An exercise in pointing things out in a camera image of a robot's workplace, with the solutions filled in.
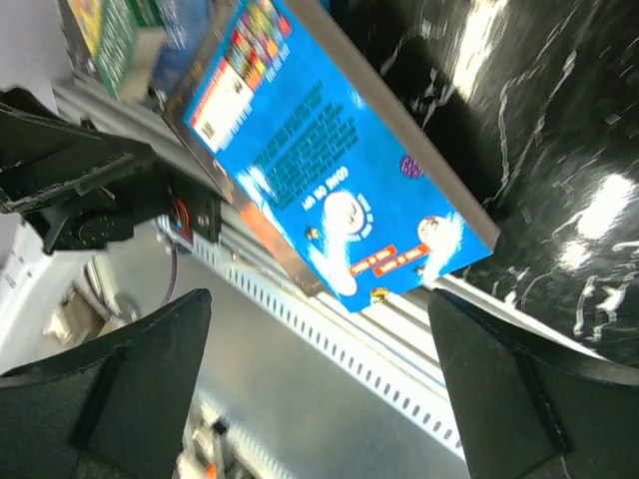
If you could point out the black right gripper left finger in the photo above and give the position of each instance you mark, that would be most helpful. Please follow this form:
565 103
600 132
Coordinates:
113 407

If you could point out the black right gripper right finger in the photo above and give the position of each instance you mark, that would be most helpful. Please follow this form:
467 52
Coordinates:
528 407

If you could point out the blue treehouse paperback book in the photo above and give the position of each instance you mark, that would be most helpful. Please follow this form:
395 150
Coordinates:
286 108

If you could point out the dark Tale Of Two Cities book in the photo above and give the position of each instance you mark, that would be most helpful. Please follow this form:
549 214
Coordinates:
241 214

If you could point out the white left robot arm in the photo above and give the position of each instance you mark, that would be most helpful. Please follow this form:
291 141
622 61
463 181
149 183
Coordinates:
67 191

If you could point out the black marble pattern mat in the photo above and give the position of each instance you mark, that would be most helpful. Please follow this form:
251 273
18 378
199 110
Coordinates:
535 106

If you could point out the green 104-Storey Treehouse book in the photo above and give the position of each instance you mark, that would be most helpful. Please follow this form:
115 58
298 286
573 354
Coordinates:
119 44

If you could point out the blue Animal Farm book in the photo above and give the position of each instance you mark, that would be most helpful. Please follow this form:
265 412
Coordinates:
186 24

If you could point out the aluminium mounting rail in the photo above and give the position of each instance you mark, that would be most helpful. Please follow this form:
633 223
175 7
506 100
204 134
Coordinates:
252 254

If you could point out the white slotted cable duct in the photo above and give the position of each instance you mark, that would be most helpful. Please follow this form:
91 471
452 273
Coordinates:
405 376

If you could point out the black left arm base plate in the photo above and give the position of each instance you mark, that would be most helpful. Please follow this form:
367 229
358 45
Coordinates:
196 210

